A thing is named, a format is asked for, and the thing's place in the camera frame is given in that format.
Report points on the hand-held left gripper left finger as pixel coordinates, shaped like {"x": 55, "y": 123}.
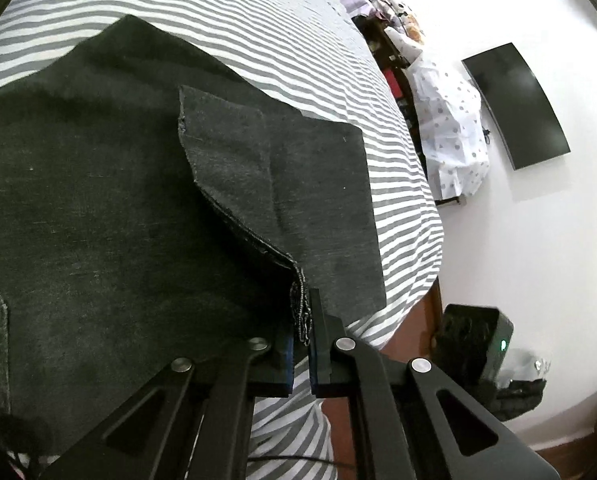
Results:
{"x": 286, "y": 367}

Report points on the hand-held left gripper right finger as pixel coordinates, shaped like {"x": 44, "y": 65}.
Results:
{"x": 319, "y": 365}

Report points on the dark denim pants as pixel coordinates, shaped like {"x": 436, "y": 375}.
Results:
{"x": 128, "y": 210}

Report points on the black plastic bag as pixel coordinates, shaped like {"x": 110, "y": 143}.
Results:
{"x": 520, "y": 390}

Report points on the white dotted cloth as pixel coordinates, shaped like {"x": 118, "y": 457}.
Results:
{"x": 453, "y": 125}

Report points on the red box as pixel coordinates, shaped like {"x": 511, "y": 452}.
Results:
{"x": 393, "y": 80}

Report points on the dark low cabinet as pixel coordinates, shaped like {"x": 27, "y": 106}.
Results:
{"x": 398, "y": 60}

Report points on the grey white striped bed sheet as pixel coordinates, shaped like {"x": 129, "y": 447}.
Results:
{"x": 278, "y": 35}

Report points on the black wall television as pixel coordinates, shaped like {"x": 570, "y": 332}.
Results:
{"x": 518, "y": 105}

